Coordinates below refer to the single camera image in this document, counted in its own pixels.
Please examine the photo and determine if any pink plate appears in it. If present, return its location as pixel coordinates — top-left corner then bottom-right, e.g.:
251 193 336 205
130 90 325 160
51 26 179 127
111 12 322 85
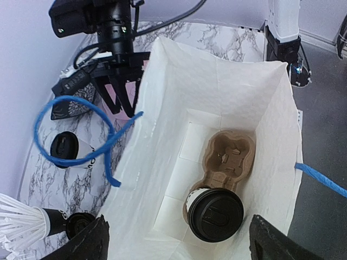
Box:
98 60 147 120

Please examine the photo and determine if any stack of black lids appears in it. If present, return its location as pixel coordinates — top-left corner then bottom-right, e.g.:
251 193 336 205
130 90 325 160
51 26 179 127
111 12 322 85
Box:
66 212 95 240

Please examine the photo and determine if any brown cardboard cup carrier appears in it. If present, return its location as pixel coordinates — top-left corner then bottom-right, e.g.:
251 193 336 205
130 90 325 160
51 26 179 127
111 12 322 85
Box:
182 131 257 225

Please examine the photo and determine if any checkered paper bag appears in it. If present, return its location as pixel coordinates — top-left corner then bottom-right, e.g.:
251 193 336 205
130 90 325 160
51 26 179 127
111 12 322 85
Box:
34 36 347 260

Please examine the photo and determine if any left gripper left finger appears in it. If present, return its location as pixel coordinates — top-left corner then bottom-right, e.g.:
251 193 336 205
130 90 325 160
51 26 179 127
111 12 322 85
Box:
42 215 110 260

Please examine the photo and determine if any white paper cup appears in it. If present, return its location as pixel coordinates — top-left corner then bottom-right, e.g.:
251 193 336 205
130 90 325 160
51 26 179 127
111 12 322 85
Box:
74 138 101 170
185 187 210 212

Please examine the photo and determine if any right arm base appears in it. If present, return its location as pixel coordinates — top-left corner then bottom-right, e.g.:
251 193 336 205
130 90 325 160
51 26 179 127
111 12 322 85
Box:
289 48 312 88

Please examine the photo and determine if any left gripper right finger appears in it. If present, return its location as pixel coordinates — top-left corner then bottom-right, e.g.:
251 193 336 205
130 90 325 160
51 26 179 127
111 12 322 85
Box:
249 214 321 260

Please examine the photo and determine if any bundle of white wrapped straws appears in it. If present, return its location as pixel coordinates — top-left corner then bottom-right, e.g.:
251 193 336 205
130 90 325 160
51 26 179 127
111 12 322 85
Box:
1 194 50 259

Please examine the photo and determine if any black patterned square plate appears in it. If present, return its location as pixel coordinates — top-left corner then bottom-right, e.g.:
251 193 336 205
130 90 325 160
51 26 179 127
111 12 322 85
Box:
50 83 96 120

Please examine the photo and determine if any black cup holding straws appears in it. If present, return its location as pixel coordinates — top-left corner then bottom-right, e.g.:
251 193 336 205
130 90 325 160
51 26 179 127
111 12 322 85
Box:
39 208 68 238

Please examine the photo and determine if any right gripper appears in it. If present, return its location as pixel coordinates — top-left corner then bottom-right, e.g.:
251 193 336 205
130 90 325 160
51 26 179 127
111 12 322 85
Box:
48 1 145 118

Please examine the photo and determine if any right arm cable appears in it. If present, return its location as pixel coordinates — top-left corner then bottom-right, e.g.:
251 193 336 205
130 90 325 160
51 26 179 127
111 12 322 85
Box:
73 0 207 68

